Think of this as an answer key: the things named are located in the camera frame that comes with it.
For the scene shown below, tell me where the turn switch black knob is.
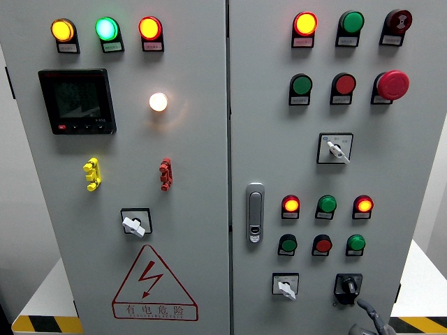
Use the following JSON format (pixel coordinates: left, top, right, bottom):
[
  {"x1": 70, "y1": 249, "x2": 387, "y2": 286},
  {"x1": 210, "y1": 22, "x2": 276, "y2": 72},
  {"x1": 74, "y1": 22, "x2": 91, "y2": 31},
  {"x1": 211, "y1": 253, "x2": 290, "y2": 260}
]
[{"x1": 332, "y1": 273, "x2": 364, "y2": 306}]

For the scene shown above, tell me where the black yellow striped tape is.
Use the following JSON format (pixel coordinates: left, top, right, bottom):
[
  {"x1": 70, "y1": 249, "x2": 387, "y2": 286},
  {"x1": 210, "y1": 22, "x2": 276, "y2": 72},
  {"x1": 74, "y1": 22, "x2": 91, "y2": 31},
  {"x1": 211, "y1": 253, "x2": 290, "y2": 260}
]
[
  {"x1": 11, "y1": 315, "x2": 85, "y2": 335},
  {"x1": 390, "y1": 316, "x2": 447, "y2": 335}
]

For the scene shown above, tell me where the small green lamp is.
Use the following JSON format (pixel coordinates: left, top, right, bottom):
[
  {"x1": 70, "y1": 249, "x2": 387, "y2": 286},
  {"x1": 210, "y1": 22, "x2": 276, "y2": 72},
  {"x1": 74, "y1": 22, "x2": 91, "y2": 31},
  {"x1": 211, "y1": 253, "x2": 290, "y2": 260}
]
[
  {"x1": 316, "y1": 195, "x2": 338, "y2": 214},
  {"x1": 346, "y1": 234, "x2": 367, "y2": 252}
]

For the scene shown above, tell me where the small red push button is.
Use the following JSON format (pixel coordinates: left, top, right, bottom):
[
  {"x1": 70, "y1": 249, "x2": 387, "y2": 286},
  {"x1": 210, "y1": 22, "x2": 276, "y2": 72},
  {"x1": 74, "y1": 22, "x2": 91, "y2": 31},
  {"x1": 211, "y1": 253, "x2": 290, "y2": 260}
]
[{"x1": 312, "y1": 234, "x2": 333, "y2": 254}]

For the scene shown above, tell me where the small red lamp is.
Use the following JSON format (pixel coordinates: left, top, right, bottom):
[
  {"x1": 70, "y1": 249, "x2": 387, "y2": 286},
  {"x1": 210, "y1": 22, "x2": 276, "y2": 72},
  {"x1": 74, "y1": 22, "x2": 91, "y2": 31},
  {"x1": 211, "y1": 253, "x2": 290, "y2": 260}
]
[
  {"x1": 353, "y1": 195, "x2": 374, "y2": 214},
  {"x1": 281, "y1": 194, "x2": 301, "y2": 213}
]

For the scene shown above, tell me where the small green push button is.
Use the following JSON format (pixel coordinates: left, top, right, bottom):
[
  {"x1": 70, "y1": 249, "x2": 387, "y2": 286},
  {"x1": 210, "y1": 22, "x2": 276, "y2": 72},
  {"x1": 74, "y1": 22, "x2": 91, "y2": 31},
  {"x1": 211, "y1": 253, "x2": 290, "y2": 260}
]
[{"x1": 278, "y1": 233, "x2": 299, "y2": 253}]

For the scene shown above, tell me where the silver door lock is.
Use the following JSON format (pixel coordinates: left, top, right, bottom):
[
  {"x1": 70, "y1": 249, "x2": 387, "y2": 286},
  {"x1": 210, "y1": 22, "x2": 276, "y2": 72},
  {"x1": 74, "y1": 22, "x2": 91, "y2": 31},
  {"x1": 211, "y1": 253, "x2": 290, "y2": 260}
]
[{"x1": 245, "y1": 182, "x2": 265, "y2": 244}]

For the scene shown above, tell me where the grey cabinet door with lock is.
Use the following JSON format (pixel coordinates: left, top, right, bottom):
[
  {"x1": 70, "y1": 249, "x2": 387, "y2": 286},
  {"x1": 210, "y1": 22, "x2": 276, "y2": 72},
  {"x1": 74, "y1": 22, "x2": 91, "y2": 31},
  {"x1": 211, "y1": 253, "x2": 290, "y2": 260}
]
[{"x1": 228, "y1": 0, "x2": 447, "y2": 335}]

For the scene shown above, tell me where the red warning triangle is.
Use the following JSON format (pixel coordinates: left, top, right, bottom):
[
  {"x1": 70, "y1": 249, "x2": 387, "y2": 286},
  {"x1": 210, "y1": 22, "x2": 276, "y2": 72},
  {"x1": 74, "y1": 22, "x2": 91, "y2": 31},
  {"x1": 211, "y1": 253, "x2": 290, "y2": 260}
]
[{"x1": 111, "y1": 244, "x2": 199, "y2": 322}]

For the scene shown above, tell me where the large red stop button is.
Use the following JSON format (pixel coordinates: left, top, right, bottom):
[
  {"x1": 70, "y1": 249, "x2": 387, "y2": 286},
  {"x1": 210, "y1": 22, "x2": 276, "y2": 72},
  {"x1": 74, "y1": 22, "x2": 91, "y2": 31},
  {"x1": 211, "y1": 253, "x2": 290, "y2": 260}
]
[{"x1": 372, "y1": 69, "x2": 411, "y2": 101}]

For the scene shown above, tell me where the grey cabinet door with display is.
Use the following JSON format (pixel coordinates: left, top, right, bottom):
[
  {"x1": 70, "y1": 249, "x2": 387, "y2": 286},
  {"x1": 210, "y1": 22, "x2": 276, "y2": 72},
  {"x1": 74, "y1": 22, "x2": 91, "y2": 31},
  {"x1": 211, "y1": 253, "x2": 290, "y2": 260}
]
[{"x1": 0, "y1": 0, "x2": 231, "y2": 335}]

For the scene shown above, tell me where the large dark green lamp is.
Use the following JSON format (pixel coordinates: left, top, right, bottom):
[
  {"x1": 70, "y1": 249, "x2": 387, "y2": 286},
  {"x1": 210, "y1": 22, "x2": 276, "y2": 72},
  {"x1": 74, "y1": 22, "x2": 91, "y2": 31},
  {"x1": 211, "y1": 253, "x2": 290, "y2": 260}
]
[{"x1": 338, "y1": 10, "x2": 365, "y2": 34}]

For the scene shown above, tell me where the dark red buzzer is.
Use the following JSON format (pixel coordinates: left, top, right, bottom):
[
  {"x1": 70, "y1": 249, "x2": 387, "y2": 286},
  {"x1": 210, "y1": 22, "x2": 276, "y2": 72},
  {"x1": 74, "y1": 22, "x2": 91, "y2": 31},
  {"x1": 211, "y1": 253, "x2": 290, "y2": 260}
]
[{"x1": 386, "y1": 8, "x2": 413, "y2": 35}]

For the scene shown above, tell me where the large red orange lamp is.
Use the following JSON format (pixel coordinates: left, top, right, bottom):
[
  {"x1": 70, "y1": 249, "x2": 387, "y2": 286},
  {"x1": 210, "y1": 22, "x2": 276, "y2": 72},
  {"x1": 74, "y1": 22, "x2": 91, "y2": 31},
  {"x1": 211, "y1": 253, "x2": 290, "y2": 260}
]
[
  {"x1": 138, "y1": 15, "x2": 163, "y2": 41},
  {"x1": 293, "y1": 11, "x2": 319, "y2": 36}
]

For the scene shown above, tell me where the white round lamp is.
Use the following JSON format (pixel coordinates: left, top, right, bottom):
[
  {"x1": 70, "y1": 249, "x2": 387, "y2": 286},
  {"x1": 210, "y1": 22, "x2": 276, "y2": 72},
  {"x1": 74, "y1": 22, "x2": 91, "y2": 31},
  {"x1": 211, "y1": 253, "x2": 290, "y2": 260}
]
[{"x1": 148, "y1": 91, "x2": 169, "y2": 113}]

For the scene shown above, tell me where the black display meter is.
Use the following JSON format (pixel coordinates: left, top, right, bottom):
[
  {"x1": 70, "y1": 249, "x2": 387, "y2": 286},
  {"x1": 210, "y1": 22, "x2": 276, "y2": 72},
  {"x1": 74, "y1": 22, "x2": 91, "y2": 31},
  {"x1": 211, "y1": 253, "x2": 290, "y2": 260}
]
[{"x1": 38, "y1": 68, "x2": 117, "y2": 135}]

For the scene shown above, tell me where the large bright green lamp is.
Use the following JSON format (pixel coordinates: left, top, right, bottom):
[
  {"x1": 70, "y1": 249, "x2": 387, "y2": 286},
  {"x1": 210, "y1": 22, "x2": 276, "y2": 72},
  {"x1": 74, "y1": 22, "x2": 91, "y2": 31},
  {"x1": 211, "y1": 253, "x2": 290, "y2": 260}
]
[{"x1": 94, "y1": 16, "x2": 120, "y2": 41}]

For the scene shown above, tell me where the large yellow lamp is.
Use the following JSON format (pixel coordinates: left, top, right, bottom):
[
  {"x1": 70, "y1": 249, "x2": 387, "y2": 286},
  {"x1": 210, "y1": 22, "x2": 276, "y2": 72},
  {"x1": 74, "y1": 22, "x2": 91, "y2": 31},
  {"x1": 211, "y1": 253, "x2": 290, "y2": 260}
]
[{"x1": 50, "y1": 18, "x2": 77, "y2": 43}]

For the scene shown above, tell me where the small turn switch white handle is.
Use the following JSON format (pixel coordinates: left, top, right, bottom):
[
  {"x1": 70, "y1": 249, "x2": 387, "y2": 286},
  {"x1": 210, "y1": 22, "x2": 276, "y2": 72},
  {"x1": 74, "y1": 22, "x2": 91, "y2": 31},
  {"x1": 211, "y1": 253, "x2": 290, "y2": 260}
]
[{"x1": 272, "y1": 272, "x2": 300, "y2": 302}]

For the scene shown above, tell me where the turn switch thin white handle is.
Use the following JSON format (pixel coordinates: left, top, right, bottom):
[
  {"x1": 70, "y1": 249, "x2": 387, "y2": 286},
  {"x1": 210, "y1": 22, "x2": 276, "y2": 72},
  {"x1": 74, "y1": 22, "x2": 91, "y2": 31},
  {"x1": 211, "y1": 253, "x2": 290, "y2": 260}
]
[{"x1": 316, "y1": 132, "x2": 354, "y2": 165}]

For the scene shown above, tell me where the small red handle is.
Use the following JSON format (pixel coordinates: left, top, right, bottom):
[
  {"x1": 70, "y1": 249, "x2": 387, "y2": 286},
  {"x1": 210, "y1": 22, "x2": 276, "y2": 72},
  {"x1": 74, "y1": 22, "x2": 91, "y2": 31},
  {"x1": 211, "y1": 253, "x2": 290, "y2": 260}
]
[{"x1": 159, "y1": 157, "x2": 174, "y2": 192}]

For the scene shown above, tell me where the turn switch wide white handle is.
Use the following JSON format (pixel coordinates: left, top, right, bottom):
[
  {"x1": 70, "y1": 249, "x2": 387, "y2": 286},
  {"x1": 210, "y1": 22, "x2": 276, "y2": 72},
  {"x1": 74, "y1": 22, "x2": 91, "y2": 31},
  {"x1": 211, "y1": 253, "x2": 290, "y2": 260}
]
[{"x1": 120, "y1": 207, "x2": 154, "y2": 239}]

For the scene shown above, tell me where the small yellow handle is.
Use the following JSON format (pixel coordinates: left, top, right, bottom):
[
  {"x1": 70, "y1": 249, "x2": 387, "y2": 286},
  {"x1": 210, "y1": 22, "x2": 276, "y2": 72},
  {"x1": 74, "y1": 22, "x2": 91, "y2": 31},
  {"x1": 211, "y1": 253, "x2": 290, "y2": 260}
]
[{"x1": 82, "y1": 157, "x2": 102, "y2": 193}]

